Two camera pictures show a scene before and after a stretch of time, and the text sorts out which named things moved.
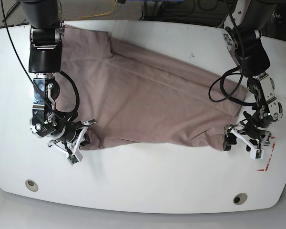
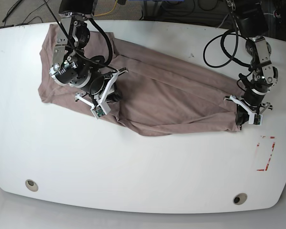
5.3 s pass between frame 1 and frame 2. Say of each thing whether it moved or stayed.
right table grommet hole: stayed
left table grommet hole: stayed
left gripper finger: moved
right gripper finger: moved
